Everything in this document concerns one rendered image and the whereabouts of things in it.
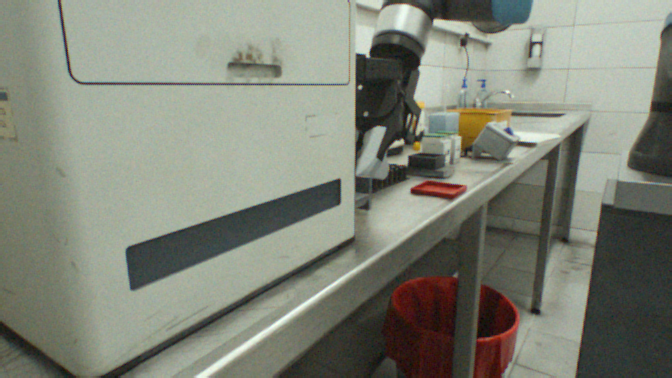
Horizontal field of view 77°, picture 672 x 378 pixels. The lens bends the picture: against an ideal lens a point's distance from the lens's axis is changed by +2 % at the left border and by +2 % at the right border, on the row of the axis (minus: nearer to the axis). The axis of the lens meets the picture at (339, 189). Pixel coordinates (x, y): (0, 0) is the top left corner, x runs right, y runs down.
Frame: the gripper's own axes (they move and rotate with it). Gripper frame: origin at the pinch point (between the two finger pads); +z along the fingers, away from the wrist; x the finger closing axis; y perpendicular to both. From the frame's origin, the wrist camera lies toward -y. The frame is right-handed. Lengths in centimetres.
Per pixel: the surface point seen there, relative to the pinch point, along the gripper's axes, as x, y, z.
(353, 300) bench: -8.5, -7.3, 12.8
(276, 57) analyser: -4.5, -22.1, -3.2
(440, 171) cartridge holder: -0.7, 27.3, -11.8
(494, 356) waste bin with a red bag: -8, 74, 19
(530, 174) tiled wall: 22, 261, -93
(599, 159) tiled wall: -17, 254, -106
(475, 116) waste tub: 4, 53, -35
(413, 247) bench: -8.5, 3.8, 5.5
